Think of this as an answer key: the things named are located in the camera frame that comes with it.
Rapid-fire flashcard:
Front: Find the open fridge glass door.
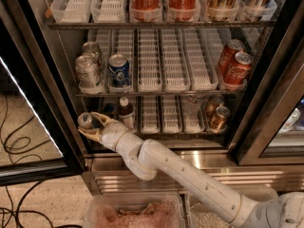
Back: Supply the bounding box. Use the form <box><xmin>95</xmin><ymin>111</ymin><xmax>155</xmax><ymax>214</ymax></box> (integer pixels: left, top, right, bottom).
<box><xmin>0</xmin><ymin>0</ymin><xmax>85</xmax><ymax>185</ymax></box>

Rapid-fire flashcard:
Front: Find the white can front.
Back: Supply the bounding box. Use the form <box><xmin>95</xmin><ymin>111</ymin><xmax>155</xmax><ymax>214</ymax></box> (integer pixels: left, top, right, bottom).
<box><xmin>75</xmin><ymin>55</ymin><xmax>101</xmax><ymax>88</ymax></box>

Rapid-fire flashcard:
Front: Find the right clear plastic bin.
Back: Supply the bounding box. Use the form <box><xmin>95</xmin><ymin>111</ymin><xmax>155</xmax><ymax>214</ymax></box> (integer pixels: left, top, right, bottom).
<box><xmin>185</xmin><ymin>185</ymin><xmax>278</xmax><ymax>228</ymax></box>

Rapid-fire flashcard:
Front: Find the gold can rear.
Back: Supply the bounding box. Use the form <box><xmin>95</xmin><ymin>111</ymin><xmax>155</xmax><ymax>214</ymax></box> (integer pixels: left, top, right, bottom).
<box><xmin>205</xmin><ymin>94</ymin><xmax>224</xmax><ymax>116</ymax></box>

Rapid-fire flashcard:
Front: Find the red coke can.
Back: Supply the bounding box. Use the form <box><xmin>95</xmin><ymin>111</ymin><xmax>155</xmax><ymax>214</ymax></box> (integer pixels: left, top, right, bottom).
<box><xmin>223</xmin><ymin>52</ymin><xmax>253</xmax><ymax>86</ymax></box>
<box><xmin>218</xmin><ymin>39</ymin><xmax>244</xmax><ymax>76</ymax></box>

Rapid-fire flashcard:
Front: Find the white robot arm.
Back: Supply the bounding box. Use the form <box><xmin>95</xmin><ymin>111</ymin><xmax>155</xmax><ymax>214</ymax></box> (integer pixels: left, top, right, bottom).
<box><xmin>78</xmin><ymin>112</ymin><xmax>304</xmax><ymax>228</ymax></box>

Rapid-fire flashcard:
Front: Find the brown bottle white cap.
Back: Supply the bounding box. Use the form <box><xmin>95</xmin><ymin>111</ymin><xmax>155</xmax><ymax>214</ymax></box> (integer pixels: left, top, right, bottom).
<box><xmin>118</xmin><ymin>97</ymin><xmax>135</xmax><ymax>129</ymax></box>

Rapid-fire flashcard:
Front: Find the white can rear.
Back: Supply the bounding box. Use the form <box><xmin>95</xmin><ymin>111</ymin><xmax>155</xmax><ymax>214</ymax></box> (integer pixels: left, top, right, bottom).
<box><xmin>82</xmin><ymin>41</ymin><xmax>102</xmax><ymax>67</ymax></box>

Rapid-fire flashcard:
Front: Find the gold can front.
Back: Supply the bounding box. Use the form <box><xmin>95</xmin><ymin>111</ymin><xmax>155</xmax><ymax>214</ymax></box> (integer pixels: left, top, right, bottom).
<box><xmin>209</xmin><ymin>105</ymin><xmax>230</xmax><ymax>130</ymax></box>

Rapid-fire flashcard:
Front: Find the clear plastic bin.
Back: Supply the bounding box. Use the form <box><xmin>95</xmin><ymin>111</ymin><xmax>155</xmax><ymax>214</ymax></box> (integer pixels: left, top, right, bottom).
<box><xmin>185</xmin><ymin>185</ymin><xmax>278</xmax><ymax>228</ymax></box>
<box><xmin>83</xmin><ymin>192</ymin><xmax>185</xmax><ymax>228</ymax></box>

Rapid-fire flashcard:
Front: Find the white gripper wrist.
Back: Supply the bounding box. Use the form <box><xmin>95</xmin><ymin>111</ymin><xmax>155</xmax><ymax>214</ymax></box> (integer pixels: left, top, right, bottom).
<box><xmin>78</xmin><ymin>112</ymin><xmax>128</xmax><ymax>151</ymax></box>

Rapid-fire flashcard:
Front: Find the blue pepsi can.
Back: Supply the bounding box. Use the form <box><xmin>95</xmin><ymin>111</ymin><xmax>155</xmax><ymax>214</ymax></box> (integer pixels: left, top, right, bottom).
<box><xmin>108</xmin><ymin>53</ymin><xmax>130</xmax><ymax>87</ymax></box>

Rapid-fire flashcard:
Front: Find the silver redbull can front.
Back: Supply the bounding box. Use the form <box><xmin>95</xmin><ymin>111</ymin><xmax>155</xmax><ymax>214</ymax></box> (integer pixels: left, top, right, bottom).
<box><xmin>77</xmin><ymin>112</ymin><xmax>94</xmax><ymax>129</ymax></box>

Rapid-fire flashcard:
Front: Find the steel fridge base grille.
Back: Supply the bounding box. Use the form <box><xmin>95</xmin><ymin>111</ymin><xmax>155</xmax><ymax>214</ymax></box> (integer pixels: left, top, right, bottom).
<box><xmin>82</xmin><ymin>150</ymin><xmax>304</xmax><ymax>195</ymax></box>

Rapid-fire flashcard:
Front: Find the left clear plastic bin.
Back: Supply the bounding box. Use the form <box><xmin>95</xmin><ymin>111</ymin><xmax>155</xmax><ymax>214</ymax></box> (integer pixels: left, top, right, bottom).
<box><xmin>83</xmin><ymin>192</ymin><xmax>185</xmax><ymax>228</ymax></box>

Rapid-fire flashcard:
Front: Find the red coke can front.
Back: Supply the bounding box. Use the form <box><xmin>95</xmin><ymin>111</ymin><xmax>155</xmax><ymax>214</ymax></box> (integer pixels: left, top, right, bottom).
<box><xmin>223</xmin><ymin>52</ymin><xmax>253</xmax><ymax>86</ymax></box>

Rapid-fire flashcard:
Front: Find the red coke can rear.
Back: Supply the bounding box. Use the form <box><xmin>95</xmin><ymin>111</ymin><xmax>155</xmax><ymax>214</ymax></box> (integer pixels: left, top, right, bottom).
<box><xmin>218</xmin><ymin>39</ymin><xmax>244</xmax><ymax>76</ymax></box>

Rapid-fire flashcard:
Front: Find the black floor cable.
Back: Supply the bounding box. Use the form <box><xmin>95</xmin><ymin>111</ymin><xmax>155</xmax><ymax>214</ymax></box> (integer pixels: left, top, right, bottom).
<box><xmin>0</xmin><ymin>179</ymin><xmax>84</xmax><ymax>228</ymax></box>

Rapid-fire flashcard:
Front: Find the white can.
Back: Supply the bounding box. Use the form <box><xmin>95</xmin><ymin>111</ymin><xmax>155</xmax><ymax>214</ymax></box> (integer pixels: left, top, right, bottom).
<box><xmin>82</xmin><ymin>41</ymin><xmax>102</xmax><ymax>67</ymax></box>
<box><xmin>75</xmin><ymin>55</ymin><xmax>101</xmax><ymax>88</ymax></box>

